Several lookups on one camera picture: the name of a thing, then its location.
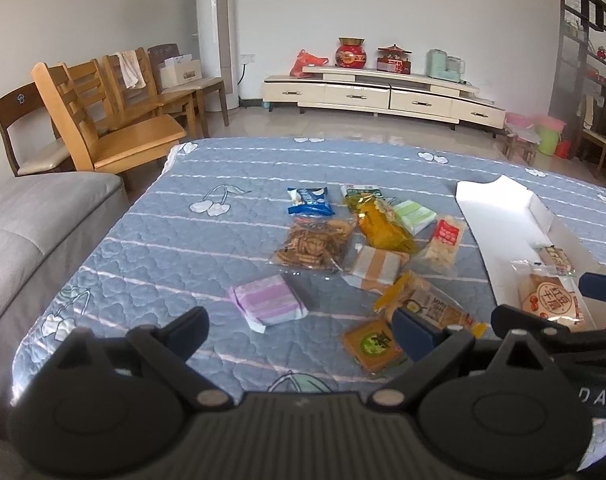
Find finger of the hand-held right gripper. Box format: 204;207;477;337
490;304;574;335
578;272;606;308

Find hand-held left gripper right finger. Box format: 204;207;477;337
370;306;556;407

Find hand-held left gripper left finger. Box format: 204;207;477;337
45;306;230;410

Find long yellow bread packet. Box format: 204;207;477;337
373;270;488;341

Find green-labelled biscuit packet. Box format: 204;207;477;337
341;319;405;373

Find orange striped snack packet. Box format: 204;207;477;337
342;244;410;295

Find white cardboard tray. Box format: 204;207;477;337
456;176;606;332

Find purple striped snack packet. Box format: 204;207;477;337
228;274;309;333

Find red and white cracker packet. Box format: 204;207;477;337
415;214;468;273

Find clear bag of brown biscuits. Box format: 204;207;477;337
269;215;358;273

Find round pastry packet red print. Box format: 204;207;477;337
513;260;596;332

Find small clear snack packet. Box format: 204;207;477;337
536;244;576;276

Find blue quilted cherry-print blanket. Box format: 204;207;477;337
12;136;606;413

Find yellow snack packet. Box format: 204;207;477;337
340;185;418;254

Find light green snack packet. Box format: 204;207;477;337
392;199;438;236

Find green bucket with pink rim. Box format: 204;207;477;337
534;115;565;157

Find small wooden stool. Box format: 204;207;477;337
503;129;542;164

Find blue cookie packet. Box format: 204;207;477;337
287;186;334;217

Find grey fabric sofa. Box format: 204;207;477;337
0;171;130;441

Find pink plastic basin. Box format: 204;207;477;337
503;112;538;133

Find dark wooden cushioned chair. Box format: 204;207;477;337
148;43;231;128

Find cream television cabinet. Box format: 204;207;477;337
261;65;506;137

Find dark wooden shelf unit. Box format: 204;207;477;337
548;0;606;131

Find white cardboard box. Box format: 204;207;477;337
159;54;204;92

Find mint green kitchen appliance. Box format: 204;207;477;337
426;48;467;81

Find white towel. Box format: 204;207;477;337
115;50;146;89

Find red roofed gift box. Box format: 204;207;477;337
376;44;413;75

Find dark brown cushioned chair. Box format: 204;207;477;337
0;85;76;177

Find red round pot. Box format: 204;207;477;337
335;37;368;69

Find red plastic bag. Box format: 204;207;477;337
289;49;330;79

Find white standing air conditioner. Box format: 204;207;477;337
195;0;241;113

